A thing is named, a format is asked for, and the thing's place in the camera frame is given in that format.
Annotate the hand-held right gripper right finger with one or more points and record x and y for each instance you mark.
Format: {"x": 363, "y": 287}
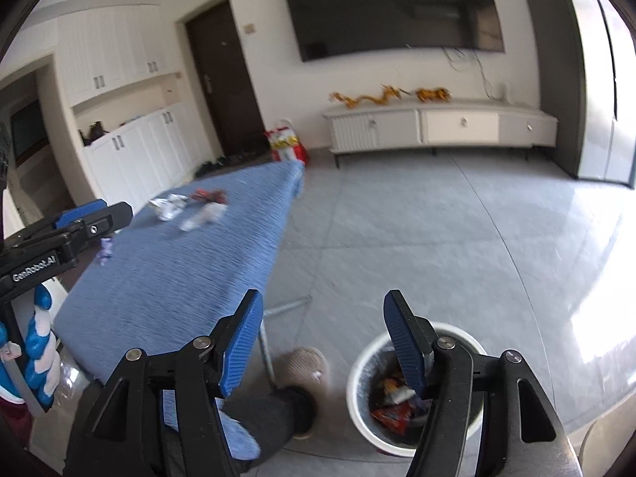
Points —
{"x": 405, "y": 343}

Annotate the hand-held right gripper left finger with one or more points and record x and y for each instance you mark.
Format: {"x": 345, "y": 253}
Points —
{"x": 241, "y": 353}

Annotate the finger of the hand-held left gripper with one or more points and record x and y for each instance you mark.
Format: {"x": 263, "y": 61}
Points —
{"x": 114, "y": 216}
{"x": 82, "y": 211}

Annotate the white snack packet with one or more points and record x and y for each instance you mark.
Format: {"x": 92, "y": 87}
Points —
{"x": 397, "y": 396}

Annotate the pile of wrappers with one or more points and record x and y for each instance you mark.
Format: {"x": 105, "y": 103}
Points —
{"x": 169, "y": 206}

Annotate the white trash bin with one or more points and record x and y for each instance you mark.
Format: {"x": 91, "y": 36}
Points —
{"x": 357, "y": 382}

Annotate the red snack packet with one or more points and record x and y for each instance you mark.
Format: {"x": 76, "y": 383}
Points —
{"x": 392, "y": 416}

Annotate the person's left hand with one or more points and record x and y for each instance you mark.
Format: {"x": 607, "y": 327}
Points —
{"x": 39, "y": 353}

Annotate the worn beige slipper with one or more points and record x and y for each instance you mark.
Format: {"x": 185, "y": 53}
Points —
{"x": 303, "y": 367}

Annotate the white built-in cabinet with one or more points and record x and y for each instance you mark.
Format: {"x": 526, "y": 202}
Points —
{"x": 144, "y": 159}

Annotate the person's leg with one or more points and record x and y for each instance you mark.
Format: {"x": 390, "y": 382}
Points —
{"x": 278, "y": 417}

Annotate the black handbag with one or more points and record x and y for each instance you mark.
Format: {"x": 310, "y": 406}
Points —
{"x": 94, "y": 131}

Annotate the blue towel table cloth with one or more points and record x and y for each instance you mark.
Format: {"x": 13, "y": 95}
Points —
{"x": 198, "y": 268}

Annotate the dark bedroom window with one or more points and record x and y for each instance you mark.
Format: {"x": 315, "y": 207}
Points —
{"x": 30, "y": 129}

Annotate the dark shoes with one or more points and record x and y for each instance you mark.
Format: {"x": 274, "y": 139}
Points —
{"x": 206, "y": 169}

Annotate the dark doormat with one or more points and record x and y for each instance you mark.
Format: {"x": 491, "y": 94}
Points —
{"x": 248, "y": 151}

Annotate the dark brown entry door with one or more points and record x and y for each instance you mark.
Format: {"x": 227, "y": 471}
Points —
{"x": 223, "y": 74}

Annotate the red yellow gift box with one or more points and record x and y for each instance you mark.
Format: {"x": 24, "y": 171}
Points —
{"x": 283, "y": 136}

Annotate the white television cabinet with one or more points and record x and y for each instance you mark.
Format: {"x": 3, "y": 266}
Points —
{"x": 377, "y": 129}

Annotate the golden dragon figurine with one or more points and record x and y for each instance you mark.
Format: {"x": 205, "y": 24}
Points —
{"x": 370, "y": 100}

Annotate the golden tiger figurine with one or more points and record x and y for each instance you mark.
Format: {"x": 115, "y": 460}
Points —
{"x": 432, "y": 94}

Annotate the grey refrigerator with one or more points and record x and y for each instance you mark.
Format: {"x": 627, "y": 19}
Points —
{"x": 561, "y": 59}

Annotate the beige wall switch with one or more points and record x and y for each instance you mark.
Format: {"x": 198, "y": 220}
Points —
{"x": 249, "y": 28}

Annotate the black wall television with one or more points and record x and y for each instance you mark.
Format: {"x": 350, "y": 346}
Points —
{"x": 387, "y": 10}

